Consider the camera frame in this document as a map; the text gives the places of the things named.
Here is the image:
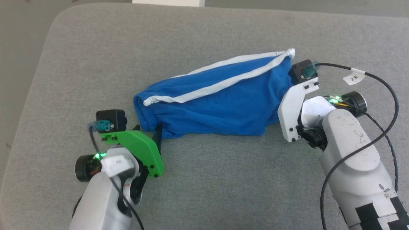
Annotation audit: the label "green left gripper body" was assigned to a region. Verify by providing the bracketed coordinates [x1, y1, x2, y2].
[99, 129, 165, 178]

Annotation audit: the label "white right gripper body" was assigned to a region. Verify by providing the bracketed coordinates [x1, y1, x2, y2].
[277, 78, 320, 143]

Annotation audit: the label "blue white-trimmed basketball shorts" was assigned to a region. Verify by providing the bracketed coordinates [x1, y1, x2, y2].
[133, 48, 296, 140]

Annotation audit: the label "grey fabric sofa cushion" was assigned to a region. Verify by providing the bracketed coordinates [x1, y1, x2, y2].
[0, 3, 409, 230]

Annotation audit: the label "white box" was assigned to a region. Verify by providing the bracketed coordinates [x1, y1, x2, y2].
[132, 0, 206, 7]

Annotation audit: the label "white left cable tag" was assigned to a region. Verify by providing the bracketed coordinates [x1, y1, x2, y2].
[100, 156, 135, 178]

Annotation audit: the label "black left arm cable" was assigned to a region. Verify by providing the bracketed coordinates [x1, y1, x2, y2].
[88, 121, 145, 230]

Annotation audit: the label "white cable tag with writing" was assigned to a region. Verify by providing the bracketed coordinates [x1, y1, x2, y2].
[343, 68, 367, 86]

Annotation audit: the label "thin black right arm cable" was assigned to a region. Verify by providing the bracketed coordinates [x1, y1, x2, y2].
[336, 101, 399, 194]

